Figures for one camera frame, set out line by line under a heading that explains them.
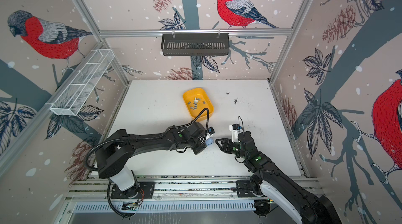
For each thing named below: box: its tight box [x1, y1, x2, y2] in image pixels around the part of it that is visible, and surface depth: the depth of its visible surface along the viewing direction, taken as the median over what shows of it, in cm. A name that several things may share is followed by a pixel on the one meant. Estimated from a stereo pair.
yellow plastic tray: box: [183, 87, 215, 122], surface depth 111 cm
